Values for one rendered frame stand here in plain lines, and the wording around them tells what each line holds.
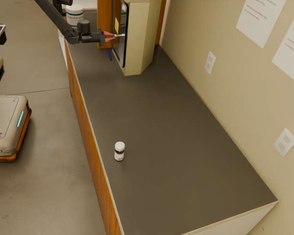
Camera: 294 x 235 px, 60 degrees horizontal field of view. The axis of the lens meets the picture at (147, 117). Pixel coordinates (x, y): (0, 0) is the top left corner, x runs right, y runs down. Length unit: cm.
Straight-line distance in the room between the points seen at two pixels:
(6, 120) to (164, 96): 142
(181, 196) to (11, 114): 175
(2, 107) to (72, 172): 84
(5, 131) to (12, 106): 31
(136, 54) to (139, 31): 15
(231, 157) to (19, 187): 166
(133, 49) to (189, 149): 70
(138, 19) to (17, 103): 148
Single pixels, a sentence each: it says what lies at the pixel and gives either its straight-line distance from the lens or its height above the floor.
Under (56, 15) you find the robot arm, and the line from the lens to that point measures 157.
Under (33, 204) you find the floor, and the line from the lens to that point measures 223.
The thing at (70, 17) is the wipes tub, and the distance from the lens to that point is 223.
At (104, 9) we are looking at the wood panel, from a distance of 187.
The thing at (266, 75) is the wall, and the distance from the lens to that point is 126.
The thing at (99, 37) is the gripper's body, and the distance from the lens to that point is 160.
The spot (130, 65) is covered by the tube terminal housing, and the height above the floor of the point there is 101.
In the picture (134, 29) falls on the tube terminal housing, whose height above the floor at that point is 126.
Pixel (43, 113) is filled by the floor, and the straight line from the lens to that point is 285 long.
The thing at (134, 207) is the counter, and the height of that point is 94.
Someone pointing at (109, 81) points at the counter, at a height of 94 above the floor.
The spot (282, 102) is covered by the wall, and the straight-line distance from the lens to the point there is 122.
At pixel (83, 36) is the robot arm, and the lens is 159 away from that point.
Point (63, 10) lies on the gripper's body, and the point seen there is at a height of 119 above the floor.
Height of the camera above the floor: 192
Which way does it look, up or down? 44 degrees down
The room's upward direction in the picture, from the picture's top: 10 degrees clockwise
